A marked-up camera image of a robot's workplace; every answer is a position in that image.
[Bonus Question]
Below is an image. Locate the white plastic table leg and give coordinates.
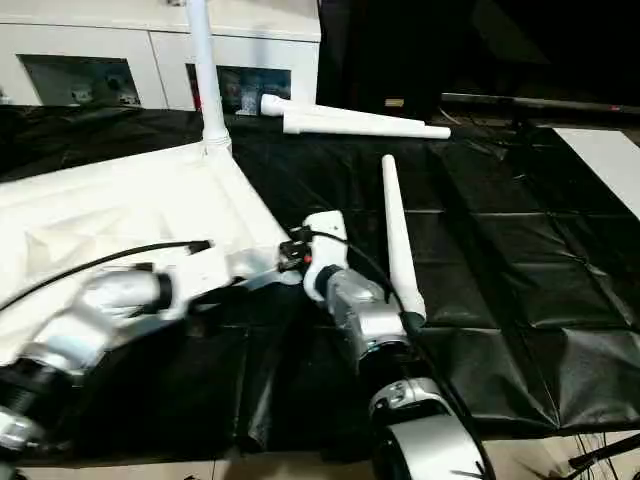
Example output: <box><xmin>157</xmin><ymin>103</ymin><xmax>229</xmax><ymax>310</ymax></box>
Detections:
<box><xmin>185</xmin><ymin>0</ymin><xmax>233</xmax><ymax>157</ymax></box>
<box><xmin>259</xmin><ymin>94</ymin><xmax>427</xmax><ymax>129</ymax></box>
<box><xmin>380</xmin><ymin>154</ymin><xmax>428</xmax><ymax>324</ymax></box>
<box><xmin>282</xmin><ymin>113</ymin><xmax>452</xmax><ymax>140</ymax></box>

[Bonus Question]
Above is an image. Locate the white plastic table top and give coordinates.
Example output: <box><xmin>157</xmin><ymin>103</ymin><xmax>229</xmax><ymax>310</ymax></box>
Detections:
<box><xmin>0</xmin><ymin>140</ymin><xmax>303</xmax><ymax>363</ymax></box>

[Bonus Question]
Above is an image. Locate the black work surface mat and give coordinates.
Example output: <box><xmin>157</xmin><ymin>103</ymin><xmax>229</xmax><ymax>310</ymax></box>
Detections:
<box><xmin>0</xmin><ymin>100</ymin><xmax>640</xmax><ymax>463</ymax></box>

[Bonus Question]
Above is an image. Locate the dark black cabinet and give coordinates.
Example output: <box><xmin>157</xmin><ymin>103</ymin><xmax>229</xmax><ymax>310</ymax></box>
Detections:
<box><xmin>318</xmin><ymin>0</ymin><xmax>640</xmax><ymax>113</ymax></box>

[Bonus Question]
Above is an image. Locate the white glass-door cabinet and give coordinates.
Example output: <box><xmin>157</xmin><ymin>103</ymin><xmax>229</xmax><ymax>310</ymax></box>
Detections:
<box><xmin>0</xmin><ymin>0</ymin><xmax>321</xmax><ymax>113</ymax></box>

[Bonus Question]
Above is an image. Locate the black slanted stand bar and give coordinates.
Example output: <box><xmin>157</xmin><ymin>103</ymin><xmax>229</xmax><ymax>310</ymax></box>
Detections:
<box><xmin>568</xmin><ymin>442</ymin><xmax>640</xmax><ymax>479</ymax></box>

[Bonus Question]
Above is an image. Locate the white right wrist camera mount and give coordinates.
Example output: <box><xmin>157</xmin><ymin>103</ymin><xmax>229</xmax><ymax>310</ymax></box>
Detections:
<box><xmin>300</xmin><ymin>211</ymin><xmax>350</xmax><ymax>303</ymax></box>

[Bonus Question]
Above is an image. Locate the black floor cable bundle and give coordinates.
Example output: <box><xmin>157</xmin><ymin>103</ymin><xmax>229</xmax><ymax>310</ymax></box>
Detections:
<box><xmin>565</xmin><ymin>432</ymin><xmax>640</xmax><ymax>480</ymax></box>

